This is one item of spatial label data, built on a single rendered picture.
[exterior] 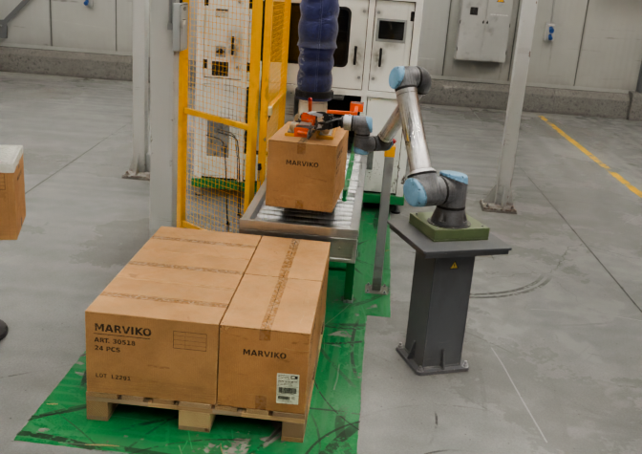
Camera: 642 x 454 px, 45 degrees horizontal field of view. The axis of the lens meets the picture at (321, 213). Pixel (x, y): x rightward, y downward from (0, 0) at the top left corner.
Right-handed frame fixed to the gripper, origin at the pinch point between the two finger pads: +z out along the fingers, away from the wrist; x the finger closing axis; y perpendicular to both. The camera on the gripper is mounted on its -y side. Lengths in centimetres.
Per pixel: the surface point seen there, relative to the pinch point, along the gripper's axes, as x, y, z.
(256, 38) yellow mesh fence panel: 37, 65, 43
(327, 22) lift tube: 54, 17, -6
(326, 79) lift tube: 20.8, 20.4, -7.2
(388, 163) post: -33, 45, -49
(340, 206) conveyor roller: -67, 56, -20
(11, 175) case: -25, -81, 138
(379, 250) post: -92, 45, -49
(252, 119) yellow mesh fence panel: -16, 65, 43
